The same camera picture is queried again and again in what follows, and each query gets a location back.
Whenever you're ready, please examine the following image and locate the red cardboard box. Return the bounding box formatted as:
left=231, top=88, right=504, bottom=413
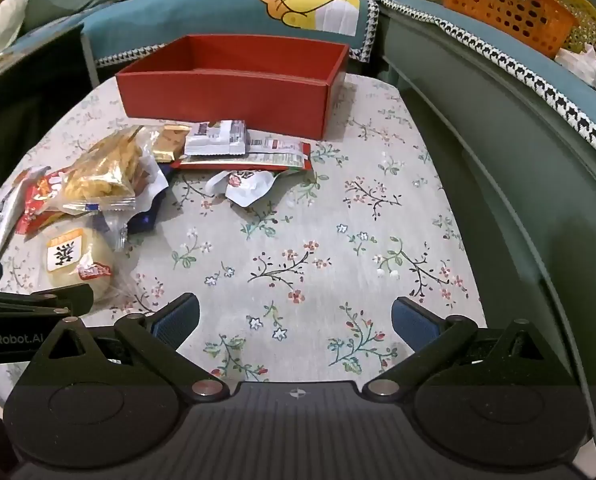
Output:
left=115, top=35, right=351, bottom=140

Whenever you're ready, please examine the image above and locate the white grey snack packet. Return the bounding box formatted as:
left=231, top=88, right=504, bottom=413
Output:
left=184, top=120, right=249, bottom=156

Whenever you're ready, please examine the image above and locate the long red white snack packet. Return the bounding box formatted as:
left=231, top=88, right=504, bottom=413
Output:
left=170, top=132, right=312, bottom=172

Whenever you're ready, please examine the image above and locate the gold foil snack packet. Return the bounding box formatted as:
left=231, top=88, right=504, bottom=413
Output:
left=150, top=124, right=191, bottom=163

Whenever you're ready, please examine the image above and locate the red orange snack packet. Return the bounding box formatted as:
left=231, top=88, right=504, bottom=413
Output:
left=15, top=167, right=79, bottom=236

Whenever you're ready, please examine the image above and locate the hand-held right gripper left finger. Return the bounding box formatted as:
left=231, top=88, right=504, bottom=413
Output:
left=25, top=291, right=230, bottom=402

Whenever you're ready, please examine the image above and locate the orange plastic basket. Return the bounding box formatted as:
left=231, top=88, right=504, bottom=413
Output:
left=439, top=0, right=579, bottom=58

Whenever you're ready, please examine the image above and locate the teal houndstooth trimmed sofa cover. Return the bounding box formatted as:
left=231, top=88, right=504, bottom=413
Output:
left=368, top=0, right=596, bottom=181

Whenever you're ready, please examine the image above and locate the yellow woven basket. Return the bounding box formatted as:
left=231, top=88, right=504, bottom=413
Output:
left=553, top=0, right=596, bottom=68

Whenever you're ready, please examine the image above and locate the white tissue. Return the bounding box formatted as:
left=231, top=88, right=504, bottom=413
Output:
left=555, top=42, right=596, bottom=96

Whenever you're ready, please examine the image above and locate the round pastry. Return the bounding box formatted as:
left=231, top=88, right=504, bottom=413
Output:
left=40, top=212, right=144, bottom=306

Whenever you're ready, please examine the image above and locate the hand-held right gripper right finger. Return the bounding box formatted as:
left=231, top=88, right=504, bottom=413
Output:
left=362, top=296, right=579, bottom=402

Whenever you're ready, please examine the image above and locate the clear packet of yellow chips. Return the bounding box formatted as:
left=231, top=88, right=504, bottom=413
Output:
left=60, top=125, right=151, bottom=211

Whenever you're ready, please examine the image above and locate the blue foil snack packet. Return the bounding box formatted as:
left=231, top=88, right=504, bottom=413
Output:
left=125, top=187, right=171, bottom=236

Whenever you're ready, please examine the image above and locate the dark furniture panel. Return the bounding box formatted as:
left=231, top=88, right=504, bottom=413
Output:
left=0, top=22, right=99, bottom=221

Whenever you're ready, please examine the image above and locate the white printed packet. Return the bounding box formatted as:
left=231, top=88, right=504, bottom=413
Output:
left=205, top=167, right=281, bottom=207

